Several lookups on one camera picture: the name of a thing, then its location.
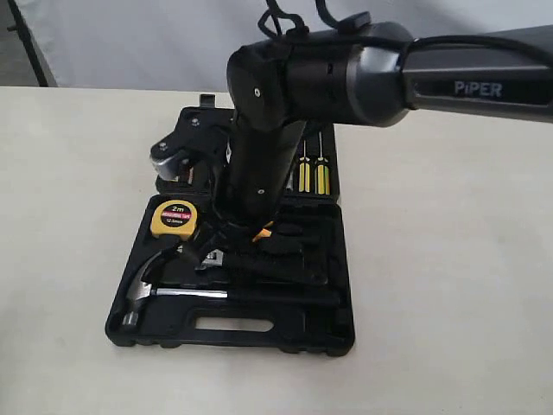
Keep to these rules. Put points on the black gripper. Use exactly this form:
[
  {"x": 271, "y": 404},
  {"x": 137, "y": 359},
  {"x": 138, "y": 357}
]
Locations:
[{"x": 251, "y": 168}]

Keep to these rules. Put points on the adjustable wrench black handle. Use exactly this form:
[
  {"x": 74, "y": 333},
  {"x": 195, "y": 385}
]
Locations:
[{"x": 292, "y": 268}]

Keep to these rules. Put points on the black plastic tool case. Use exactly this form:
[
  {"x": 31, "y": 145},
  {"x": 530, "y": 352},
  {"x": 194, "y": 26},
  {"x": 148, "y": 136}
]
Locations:
[{"x": 315, "y": 220}]

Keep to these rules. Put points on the claw hammer black grip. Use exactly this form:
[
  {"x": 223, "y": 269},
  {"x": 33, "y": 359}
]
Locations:
[{"x": 140, "y": 291}]

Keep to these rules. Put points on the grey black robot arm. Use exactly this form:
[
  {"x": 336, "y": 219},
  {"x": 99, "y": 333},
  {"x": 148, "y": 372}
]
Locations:
[{"x": 374, "y": 79}]

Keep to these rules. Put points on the yellow tape measure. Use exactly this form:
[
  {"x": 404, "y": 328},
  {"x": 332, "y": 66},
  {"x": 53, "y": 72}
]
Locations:
[{"x": 174, "y": 217}]

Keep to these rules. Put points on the clear voltage tester screwdriver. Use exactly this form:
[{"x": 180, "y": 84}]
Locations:
[{"x": 290, "y": 182}]

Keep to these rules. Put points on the orange utility knife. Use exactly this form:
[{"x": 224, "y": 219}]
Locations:
[{"x": 185, "y": 173}]

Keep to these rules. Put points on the left yellow black screwdriver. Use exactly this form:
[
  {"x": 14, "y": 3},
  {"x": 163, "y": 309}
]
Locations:
[{"x": 304, "y": 170}]

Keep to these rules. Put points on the yellow black screwdriver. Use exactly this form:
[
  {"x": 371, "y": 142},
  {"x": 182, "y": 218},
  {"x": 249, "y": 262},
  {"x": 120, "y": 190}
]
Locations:
[
  {"x": 304, "y": 170},
  {"x": 322, "y": 170}
]

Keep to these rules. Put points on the right yellow black screwdriver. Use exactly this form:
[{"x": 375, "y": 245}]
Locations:
[{"x": 322, "y": 170}]

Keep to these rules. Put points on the black stand pole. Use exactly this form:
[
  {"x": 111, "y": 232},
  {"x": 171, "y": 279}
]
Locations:
[{"x": 20, "y": 27}]

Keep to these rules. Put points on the orange handled pliers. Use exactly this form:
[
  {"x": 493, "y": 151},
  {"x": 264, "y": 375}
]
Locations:
[{"x": 265, "y": 232}]

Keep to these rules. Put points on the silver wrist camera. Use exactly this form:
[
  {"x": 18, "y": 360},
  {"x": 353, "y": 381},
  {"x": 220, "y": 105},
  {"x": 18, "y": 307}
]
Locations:
[{"x": 200, "y": 135}]

